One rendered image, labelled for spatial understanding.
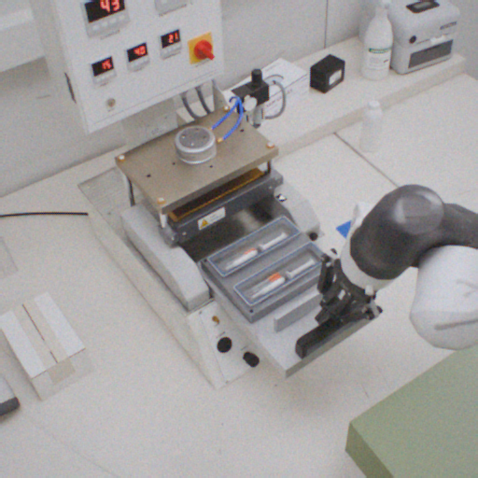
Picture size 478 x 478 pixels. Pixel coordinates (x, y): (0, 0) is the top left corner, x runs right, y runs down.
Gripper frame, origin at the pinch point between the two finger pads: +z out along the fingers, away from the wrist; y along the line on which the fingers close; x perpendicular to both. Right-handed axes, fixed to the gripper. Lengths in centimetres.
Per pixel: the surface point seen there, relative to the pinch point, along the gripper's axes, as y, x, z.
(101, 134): -81, 3, 55
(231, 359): -5.9, -11.5, 26.6
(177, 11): -60, 8, -10
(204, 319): -14.1, -13.5, 18.6
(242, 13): -85, 50, 35
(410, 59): -51, 87, 38
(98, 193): -54, -14, 30
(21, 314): -39, -41, 34
